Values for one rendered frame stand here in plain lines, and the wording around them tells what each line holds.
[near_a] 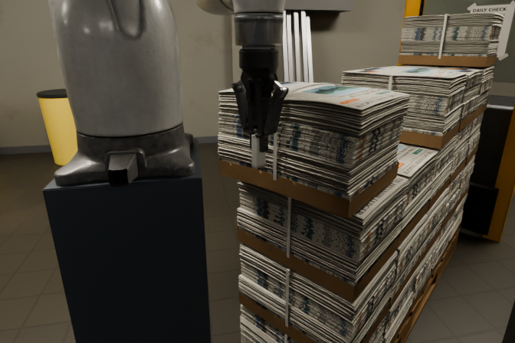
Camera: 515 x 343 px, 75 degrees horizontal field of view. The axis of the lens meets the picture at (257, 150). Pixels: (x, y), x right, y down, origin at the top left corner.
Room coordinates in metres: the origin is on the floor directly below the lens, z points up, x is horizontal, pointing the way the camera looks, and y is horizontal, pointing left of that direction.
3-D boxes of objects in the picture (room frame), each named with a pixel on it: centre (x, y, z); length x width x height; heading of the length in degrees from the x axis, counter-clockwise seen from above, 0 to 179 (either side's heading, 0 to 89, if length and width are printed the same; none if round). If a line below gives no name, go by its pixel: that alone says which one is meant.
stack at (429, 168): (1.18, -0.46, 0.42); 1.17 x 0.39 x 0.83; 139
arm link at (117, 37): (0.51, 0.20, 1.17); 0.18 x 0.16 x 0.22; 30
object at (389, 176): (0.75, -0.22, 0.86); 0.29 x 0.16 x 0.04; 140
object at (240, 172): (0.89, -0.05, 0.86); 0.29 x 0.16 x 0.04; 140
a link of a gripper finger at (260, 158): (0.65, -0.01, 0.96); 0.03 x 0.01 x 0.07; 139
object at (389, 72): (1.28, -0.55, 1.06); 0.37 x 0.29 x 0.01; 50
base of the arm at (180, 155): (0.48, 0.19, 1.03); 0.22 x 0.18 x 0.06; 11
